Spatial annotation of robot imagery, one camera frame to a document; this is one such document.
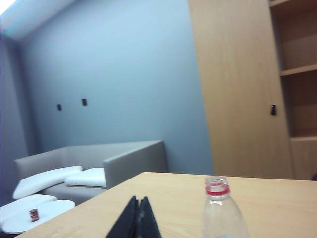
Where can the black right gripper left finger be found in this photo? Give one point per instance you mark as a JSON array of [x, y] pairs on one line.
[[126, 223]]

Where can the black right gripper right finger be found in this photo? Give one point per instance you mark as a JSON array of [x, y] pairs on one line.
[[147, 223]]

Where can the clear water bottle red label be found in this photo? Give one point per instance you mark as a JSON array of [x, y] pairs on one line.
[[220, 215]]

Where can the grey sofa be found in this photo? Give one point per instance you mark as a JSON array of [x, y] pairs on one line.
[[128, 162]]

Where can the short white sofa cushion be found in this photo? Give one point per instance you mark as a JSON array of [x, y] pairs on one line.
[[86, 176]]

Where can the white round coffee table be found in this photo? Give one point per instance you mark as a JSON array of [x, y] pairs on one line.
[[29, 200], [52, 210]]

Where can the long white sofa cushion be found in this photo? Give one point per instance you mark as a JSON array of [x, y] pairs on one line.
[[44, 179]]

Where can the red drink can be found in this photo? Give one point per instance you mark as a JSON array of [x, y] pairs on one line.
[[34, 214]]

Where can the light wooden bookshelf cabinet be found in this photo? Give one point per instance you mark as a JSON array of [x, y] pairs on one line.
[[235, 86]]

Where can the black cabinet door key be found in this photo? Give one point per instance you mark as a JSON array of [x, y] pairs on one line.
[[273, 109]]

